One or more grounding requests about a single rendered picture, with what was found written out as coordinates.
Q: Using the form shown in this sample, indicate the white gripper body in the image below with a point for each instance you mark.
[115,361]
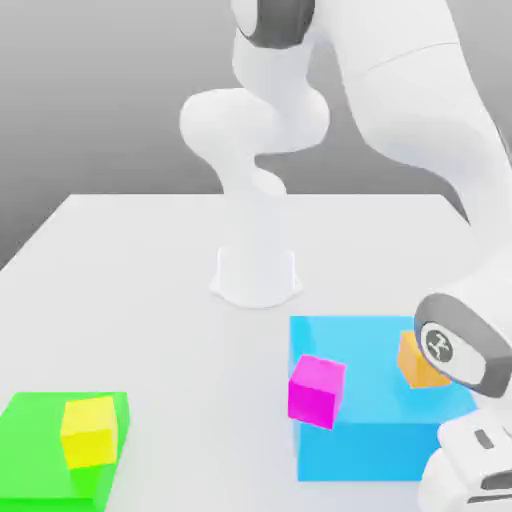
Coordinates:
[448,480]

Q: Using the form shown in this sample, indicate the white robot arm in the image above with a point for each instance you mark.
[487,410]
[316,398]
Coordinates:
[420,120]

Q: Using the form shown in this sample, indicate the small orange cube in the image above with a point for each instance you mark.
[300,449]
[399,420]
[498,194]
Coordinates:
[414,370]

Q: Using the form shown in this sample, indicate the small magenta cube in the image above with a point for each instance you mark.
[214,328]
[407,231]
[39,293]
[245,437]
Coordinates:
[314,394]

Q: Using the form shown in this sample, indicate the small yellow cube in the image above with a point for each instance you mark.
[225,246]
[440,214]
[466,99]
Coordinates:
[90,434]

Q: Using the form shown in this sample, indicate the large blue box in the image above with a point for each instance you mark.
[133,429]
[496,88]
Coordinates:
[368,448]

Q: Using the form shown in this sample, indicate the large green box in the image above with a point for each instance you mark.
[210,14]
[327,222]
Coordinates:
[28,448]

